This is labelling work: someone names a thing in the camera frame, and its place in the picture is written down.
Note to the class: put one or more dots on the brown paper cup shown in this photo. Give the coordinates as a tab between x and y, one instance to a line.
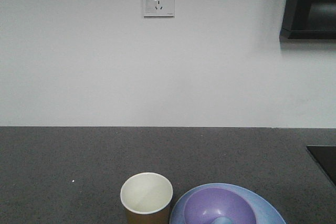
146	198

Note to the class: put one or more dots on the purple plastic bowl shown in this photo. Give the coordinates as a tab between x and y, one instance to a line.
205	205

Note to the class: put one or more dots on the pale blue plastic spoon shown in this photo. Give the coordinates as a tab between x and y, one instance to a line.
222	220

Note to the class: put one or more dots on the light blue plate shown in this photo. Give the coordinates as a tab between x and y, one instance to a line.
264	211

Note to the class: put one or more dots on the dark range hood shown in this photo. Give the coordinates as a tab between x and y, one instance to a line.
308	19

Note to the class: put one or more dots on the black induction cooktop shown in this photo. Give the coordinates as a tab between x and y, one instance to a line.
325	157

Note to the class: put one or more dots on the white wall power socket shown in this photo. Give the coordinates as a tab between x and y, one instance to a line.
158	0

